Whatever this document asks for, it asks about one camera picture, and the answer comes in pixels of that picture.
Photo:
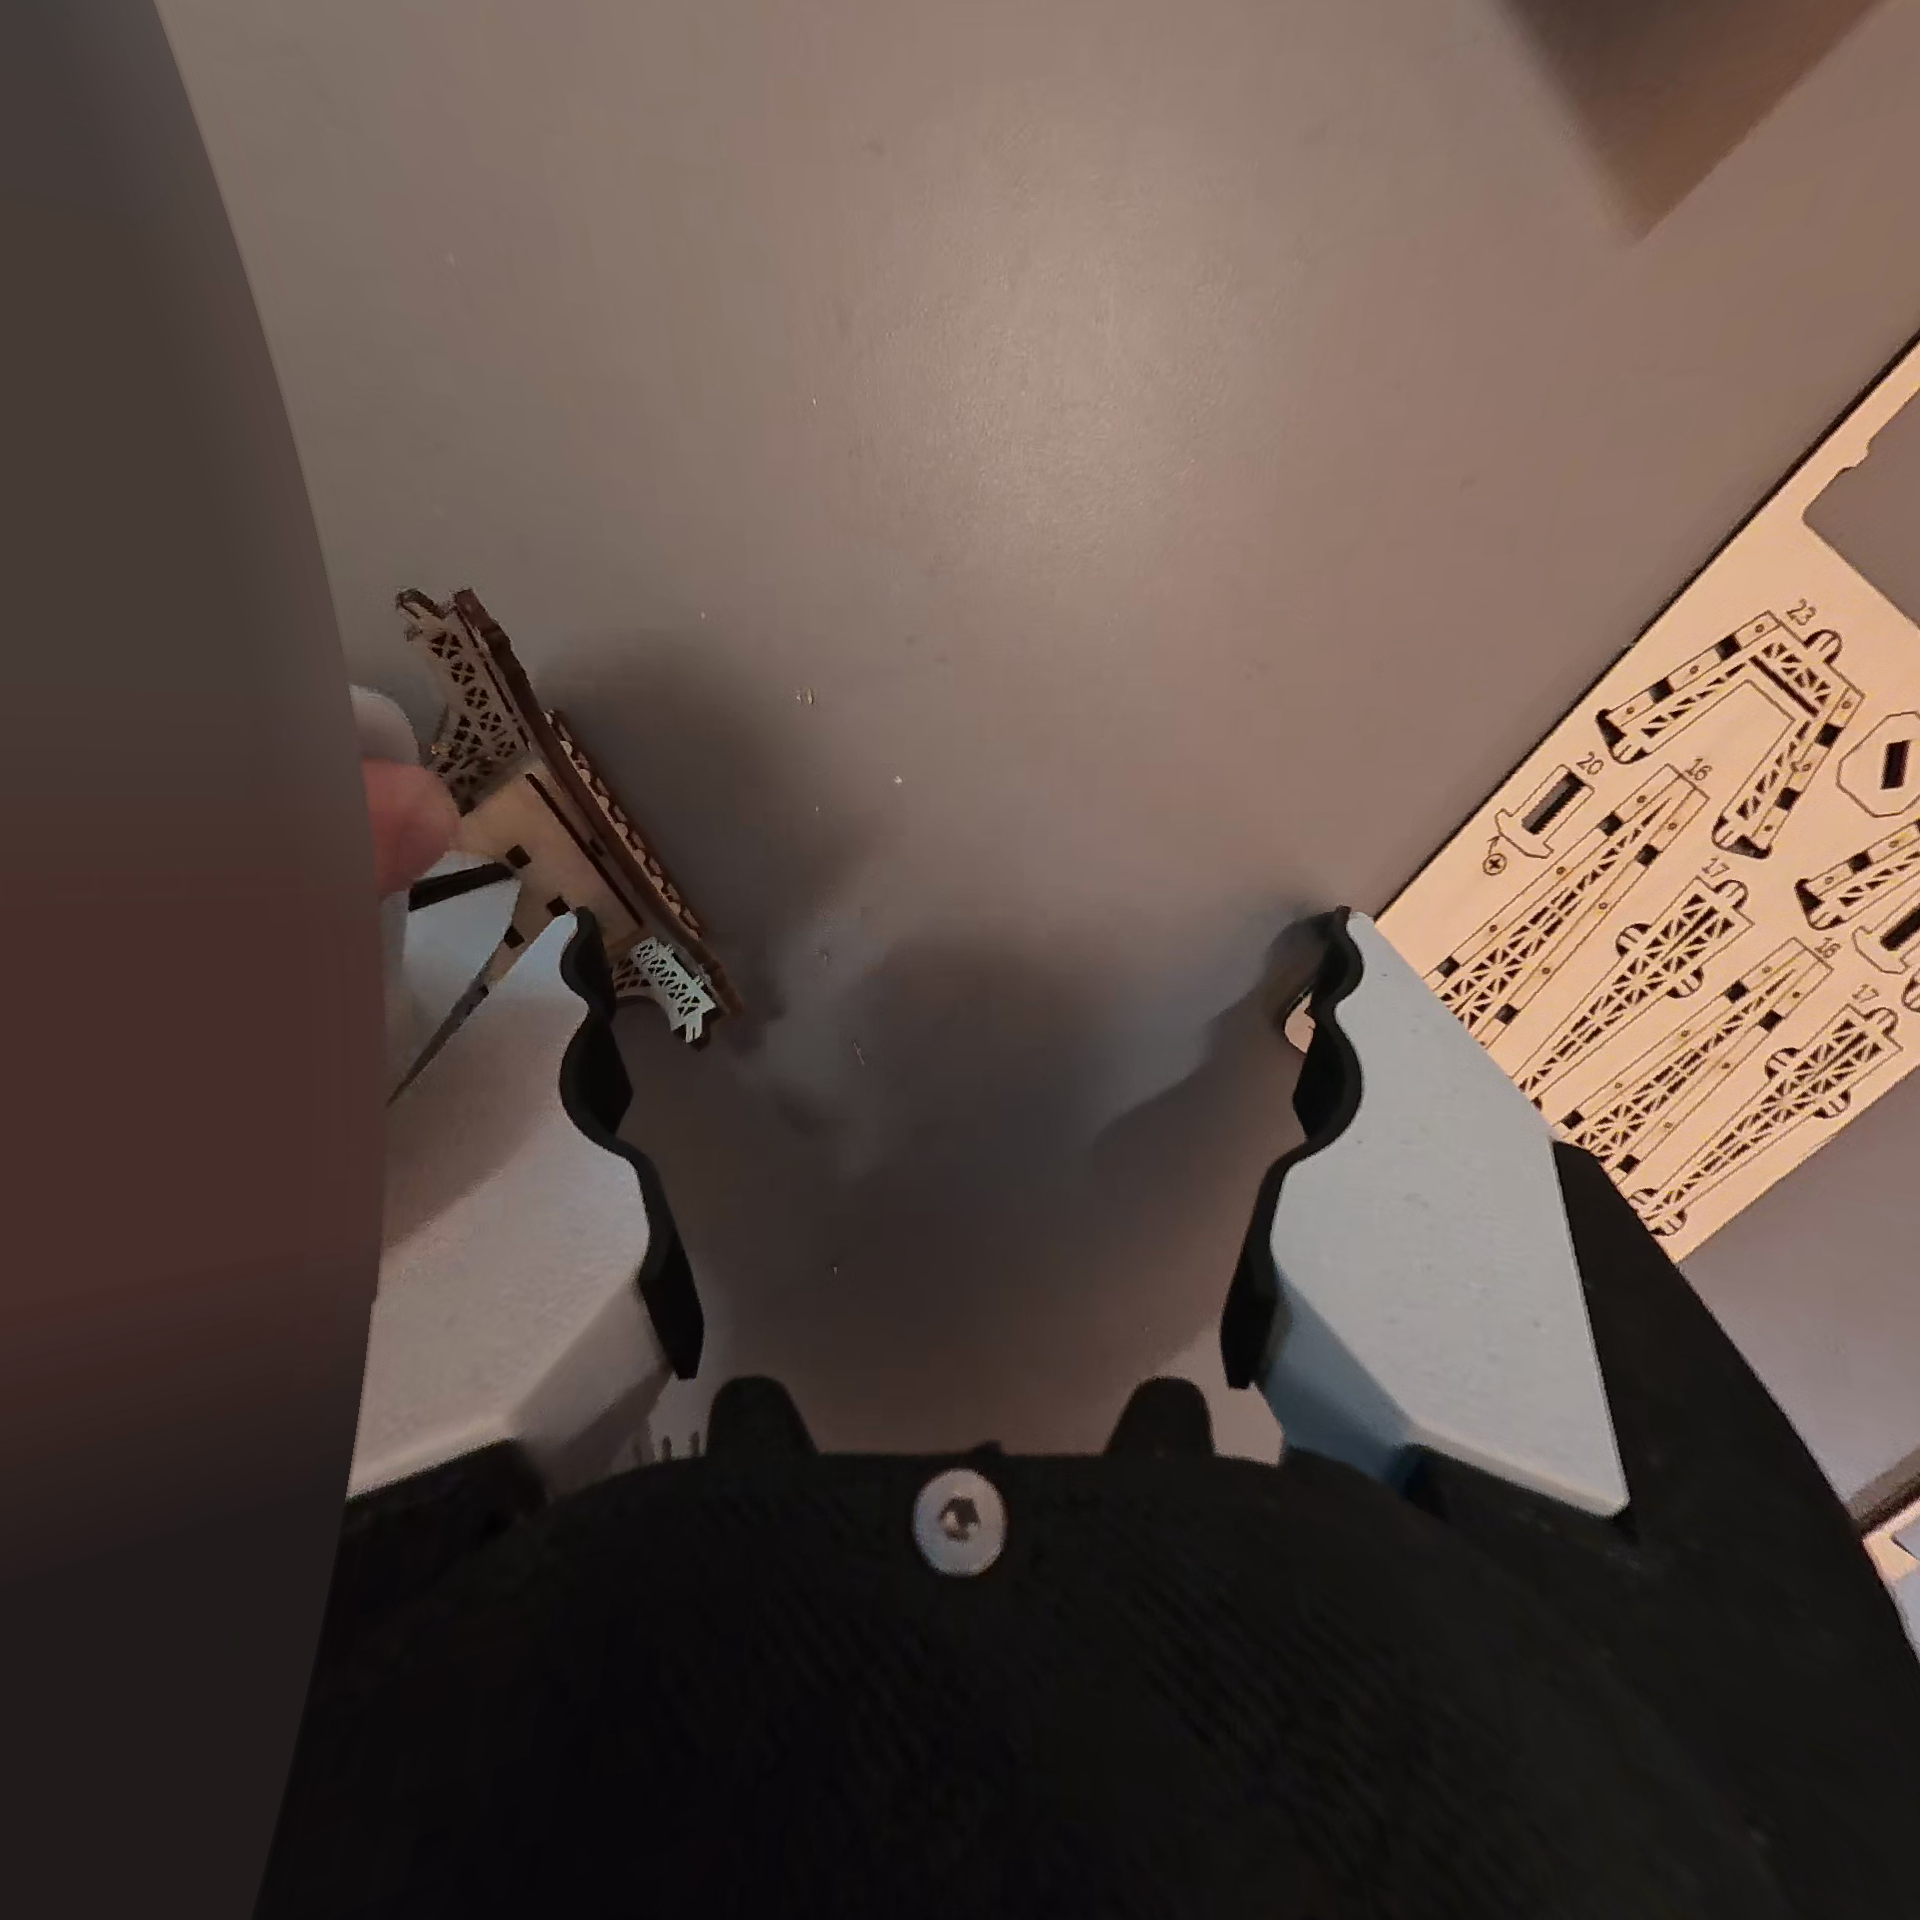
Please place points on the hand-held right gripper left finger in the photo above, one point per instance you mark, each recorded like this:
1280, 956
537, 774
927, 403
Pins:
510, 1247

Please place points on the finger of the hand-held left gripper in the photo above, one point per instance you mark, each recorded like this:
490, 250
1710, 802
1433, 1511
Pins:
382, 723
445, 943

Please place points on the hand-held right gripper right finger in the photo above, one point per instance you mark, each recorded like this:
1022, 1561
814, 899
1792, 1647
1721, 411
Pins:
1440, 1247

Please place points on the wooden tower base model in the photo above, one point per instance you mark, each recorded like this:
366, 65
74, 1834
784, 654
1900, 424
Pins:
510, 819

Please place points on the grey desk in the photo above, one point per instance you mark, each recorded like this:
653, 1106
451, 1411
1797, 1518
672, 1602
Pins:
1052, 449

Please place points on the person's left hand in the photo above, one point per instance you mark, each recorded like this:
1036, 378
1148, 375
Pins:
414, 819

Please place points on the wooden sheet with tower parts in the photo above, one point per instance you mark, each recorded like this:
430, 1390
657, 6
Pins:
1724, 719

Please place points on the empty wooden sheet frame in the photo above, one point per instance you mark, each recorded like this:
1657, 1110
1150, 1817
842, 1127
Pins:
1896, 1548

